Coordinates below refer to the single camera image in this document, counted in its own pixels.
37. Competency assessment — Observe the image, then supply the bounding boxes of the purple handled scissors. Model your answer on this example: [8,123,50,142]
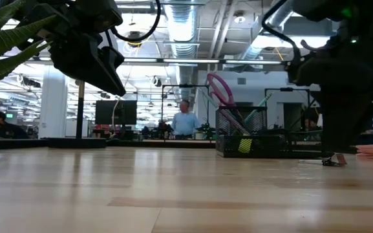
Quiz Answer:
[206,72,250,135]

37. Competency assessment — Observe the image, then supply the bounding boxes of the person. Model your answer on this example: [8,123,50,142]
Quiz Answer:
[171,99,202,140]
[0,111,30,140]

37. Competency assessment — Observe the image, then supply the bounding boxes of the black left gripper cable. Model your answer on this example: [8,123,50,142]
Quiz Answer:
[110,0,162,43]

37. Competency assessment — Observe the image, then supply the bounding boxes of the black aluminium table frame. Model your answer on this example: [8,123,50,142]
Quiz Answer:
[0,137,358,155]

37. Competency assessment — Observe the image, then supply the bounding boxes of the yellow eraser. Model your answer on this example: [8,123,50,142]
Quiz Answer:
[237,138,253,154]

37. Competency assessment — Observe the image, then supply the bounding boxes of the silver ventilation duct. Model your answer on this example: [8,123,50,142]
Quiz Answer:
[163,3,202,87]

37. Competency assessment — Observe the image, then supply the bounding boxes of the black monitor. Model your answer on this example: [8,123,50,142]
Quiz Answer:
[94,100,138,126]

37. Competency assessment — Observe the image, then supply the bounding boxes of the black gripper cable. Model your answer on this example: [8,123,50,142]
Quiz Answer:
[261,0,303,64]
[110,0,162,43]

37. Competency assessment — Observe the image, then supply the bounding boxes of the black mesh desk organizer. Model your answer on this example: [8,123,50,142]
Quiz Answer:
[215,105,323,159]

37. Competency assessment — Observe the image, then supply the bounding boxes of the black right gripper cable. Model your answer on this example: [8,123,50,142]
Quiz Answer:
[261,0,303,64]

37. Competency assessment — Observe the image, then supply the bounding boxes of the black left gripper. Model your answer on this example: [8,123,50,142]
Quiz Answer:
[27,0,127,97]

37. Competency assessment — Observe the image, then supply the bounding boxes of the black binder clip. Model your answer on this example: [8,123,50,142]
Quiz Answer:
[321,153,348,168]

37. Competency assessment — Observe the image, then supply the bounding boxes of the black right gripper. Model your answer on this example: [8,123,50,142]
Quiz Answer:
[286,41,373,156]

